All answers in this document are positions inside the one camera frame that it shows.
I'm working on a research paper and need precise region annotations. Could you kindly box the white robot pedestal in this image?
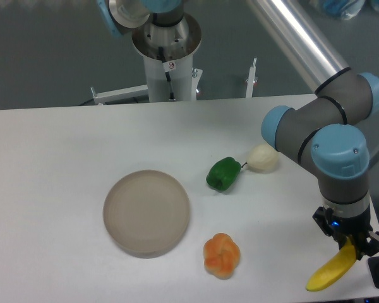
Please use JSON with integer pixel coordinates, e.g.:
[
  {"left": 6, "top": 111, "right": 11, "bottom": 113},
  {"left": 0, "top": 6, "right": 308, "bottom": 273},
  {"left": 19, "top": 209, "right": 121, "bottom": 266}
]
[{"left": 132, "top": 13, "right": 202, "bottom": 102}]

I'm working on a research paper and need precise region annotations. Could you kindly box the white metal bracket left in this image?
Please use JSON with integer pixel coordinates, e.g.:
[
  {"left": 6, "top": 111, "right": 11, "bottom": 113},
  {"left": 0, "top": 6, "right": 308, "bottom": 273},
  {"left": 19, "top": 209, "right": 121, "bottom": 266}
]
[{"left": 90, "top": 85, "right": 148, "bottom": 105}]

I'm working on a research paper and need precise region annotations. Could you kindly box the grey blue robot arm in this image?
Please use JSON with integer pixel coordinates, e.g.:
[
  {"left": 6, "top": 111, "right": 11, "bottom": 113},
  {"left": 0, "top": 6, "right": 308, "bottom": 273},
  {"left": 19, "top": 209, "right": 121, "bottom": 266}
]
[{"left": 97, "top": 1, "right": 379, "bottom": 259}]

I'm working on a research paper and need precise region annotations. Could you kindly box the yellow banana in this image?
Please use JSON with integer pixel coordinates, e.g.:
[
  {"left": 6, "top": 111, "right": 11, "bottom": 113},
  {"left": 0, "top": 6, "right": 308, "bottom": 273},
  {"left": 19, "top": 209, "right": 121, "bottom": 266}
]
[{"left": 305, "top": 238, "right": 357, "bottom": 292}]

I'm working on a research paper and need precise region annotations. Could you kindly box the beige round plate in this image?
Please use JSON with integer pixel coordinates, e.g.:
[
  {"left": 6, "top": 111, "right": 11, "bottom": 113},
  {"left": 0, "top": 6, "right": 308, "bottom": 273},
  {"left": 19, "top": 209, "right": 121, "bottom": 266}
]
[{"left": 102, "top": 170, "right": 190, "bottom": 258}]

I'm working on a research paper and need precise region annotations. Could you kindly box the white metal post right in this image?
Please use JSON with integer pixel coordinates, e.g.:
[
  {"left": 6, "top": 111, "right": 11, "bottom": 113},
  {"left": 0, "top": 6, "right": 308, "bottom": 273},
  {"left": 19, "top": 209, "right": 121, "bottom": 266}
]
[{"left": 245, "top": 57, "right": 258, "bottom": 98}]

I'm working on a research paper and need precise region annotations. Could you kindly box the blue plastic bag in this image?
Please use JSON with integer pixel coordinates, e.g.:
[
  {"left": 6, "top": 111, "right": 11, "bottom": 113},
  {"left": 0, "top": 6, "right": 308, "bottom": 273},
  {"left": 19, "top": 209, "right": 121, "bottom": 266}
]
[{"left": 311, "top": 0, "right": 365, "bottom": 20}]

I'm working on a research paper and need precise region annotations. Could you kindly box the green bell pepper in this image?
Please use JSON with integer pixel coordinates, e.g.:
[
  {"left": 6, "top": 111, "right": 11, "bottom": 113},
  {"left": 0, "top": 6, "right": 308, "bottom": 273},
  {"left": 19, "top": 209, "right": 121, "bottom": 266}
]
[{"left": 206, "top": 157, "right": 241, "bottom": 192}]

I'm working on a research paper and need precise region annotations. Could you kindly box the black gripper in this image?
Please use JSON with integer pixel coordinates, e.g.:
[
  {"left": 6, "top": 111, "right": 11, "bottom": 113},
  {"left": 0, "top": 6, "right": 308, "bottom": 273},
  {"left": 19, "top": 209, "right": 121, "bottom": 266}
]
[{"left": 313, "top": 206, "right": 379, "bottom": 260}]

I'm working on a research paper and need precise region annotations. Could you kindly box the orange knotted bread roll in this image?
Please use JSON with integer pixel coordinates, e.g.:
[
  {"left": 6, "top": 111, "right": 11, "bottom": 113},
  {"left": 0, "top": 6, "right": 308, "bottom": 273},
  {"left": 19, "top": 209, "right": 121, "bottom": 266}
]
[{"left": 203, "top": 233, "right": 241, "bottom": 280}]

